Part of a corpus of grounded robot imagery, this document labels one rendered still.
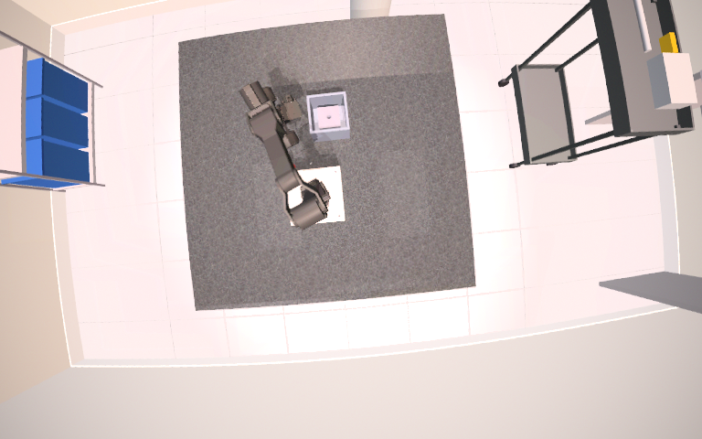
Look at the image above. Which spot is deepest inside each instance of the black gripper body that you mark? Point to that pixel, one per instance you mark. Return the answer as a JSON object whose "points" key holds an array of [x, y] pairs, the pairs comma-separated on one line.
{"points": [[290, 139]]}

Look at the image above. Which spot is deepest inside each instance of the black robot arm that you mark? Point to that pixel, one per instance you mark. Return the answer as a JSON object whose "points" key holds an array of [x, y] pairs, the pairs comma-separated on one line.
{"points": [[265, 123]]}

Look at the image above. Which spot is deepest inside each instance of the pale pink square plate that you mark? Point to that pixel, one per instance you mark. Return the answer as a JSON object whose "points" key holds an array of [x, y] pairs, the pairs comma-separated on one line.
{"points": [[328, 118]]}

